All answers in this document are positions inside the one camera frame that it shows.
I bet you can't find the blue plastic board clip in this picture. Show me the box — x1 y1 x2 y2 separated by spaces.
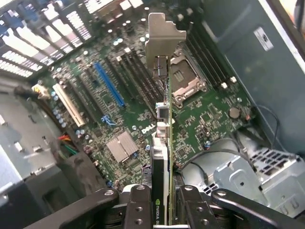
101 116 117 126

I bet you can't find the blue expansion slot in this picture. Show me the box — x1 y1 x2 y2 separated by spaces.
94 62 126 108

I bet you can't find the white case sticker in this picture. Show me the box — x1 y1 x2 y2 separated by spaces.
253 27 274 51

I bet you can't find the black braided cable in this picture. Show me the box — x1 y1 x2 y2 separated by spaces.
13 85 40 99

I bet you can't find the white power connector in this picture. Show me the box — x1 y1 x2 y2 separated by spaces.
32 82 51 100

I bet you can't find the open PC case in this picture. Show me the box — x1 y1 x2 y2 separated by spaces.
0 0 305 229

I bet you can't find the green Dell motherboard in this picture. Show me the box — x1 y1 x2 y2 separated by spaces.
30 0 254 191

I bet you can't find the thin black cable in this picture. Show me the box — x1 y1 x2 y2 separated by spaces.
247 104 280 150

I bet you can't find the white expansion slot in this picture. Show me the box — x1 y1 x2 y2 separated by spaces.
52 83 86 127

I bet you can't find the metal CPU socket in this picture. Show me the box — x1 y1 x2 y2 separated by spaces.
169 50 208 108

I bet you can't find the coloured wire bundle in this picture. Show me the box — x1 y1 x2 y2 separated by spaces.
58 135 79 157

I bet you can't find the silver chipset heatsink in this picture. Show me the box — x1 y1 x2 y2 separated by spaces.
106 131 139 163

